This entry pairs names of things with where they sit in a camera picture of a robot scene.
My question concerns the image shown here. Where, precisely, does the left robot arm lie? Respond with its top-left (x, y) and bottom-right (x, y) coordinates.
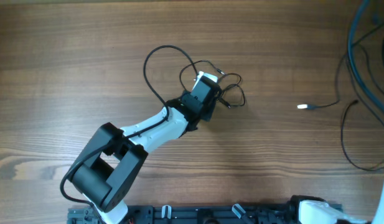
top-left (63, 73), bottom-right (221, 223)

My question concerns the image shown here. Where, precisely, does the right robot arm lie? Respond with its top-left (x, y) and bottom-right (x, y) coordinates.
top-left (290, 183), bottom-right (384, 224)

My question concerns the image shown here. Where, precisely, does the left camera black cable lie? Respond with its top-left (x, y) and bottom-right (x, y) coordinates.
top-left (59, 45), bottom-right (200, 208)

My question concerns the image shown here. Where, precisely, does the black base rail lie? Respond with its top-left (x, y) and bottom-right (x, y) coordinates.
top-left (67, 203), bottom-right (299, 224)

